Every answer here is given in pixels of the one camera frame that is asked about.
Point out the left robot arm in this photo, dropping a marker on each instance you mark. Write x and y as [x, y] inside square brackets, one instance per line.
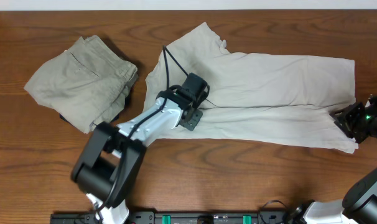
[109, 163]

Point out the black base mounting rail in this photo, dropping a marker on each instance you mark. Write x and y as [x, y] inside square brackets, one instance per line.
[272, 217]

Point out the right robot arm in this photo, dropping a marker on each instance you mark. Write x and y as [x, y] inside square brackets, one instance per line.
[359, 205]

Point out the folded khaki shorts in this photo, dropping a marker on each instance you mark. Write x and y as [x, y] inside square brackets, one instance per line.
[87, 84]

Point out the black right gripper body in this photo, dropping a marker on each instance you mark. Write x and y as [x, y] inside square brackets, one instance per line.
[358, 122]

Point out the white t-shirt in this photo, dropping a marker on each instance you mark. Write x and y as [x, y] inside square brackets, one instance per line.
[282, 99]

